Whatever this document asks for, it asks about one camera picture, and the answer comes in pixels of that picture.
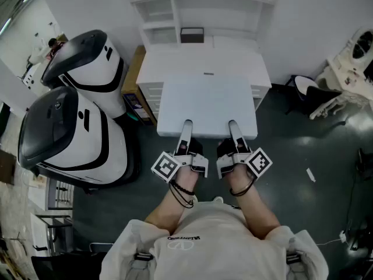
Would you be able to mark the small white floor object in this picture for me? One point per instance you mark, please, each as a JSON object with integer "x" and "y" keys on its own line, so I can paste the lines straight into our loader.
{"x": 310, "y": 175}

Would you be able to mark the metal frame rack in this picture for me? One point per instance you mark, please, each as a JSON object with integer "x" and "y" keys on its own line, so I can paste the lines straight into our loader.
{"x": 59, "y": 195}

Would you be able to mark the white cart with black frame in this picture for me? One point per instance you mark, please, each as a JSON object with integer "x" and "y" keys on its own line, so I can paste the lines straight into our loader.
{"x": 40, "y": 235}

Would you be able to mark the person's right hand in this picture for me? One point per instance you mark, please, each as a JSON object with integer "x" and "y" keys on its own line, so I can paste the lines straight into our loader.
{"x": 226, "y": 147}

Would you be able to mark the white ornate vanity table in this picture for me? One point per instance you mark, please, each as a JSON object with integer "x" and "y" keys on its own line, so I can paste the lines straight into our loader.
{"x": 341, "y": 71}

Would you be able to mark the small black box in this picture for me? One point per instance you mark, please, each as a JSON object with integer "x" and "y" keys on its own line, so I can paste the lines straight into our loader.
{"x": 191, "y": 35}

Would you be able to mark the thin dark bangle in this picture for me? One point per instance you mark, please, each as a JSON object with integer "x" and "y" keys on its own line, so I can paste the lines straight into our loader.
{"x": 243, "y": 191}

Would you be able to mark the oval vanity mirror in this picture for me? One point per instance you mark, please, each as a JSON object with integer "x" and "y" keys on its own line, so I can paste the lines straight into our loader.
{"x": 362, "y": 44}

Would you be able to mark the dark blue chair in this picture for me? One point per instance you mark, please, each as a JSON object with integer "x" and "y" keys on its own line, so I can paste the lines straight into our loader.
{"x": 320, "y": 98}

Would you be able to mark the large white box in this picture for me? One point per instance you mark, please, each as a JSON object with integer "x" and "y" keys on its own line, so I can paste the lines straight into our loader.
{"x": 207, "y": 104}

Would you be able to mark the white panel with black buttons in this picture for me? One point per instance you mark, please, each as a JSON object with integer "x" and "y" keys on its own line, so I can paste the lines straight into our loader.
{"x": 29, "y": 79}

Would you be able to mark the white sweatshirt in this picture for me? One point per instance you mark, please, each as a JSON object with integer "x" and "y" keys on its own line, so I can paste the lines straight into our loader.
{"x": 215, "y": 244}

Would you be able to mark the person's left forearm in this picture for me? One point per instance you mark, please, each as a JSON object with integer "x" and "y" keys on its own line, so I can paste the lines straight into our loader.
{"x": 172, "y": 209}

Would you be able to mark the person's right forearm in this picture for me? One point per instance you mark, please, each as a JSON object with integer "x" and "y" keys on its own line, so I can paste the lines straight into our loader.
{"x": 256, "y": 211}

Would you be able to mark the white and black robot pod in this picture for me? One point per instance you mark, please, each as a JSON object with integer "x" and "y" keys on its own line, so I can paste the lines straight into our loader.
{"x": 96, "y": 66}
{"x": 87, "y": 144}

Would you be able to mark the white shoe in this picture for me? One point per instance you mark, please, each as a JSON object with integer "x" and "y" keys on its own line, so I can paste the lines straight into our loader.
{"x": 218, "y": 199}

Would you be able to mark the brown cardboard box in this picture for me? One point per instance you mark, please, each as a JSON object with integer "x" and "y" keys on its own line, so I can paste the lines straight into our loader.
{"x": 134, "y": 83}

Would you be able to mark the white cabinet desk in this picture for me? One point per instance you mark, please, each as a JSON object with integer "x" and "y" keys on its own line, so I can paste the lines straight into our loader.
{"x": 204, "y": 60}

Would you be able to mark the white chair cushion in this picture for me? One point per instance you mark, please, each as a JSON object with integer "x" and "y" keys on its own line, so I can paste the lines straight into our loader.
{"x": 303, "y": 84}

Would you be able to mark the person's left hand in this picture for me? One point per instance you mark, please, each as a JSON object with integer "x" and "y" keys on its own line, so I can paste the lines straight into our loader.
{"x": 195, "y": 147}

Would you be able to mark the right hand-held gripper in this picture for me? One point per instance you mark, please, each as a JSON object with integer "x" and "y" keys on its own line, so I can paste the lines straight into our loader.
{"x": 260, "y": 163}

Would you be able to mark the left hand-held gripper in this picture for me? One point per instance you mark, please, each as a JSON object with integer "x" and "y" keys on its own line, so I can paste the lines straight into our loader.
{"x": 164, "y": 166}

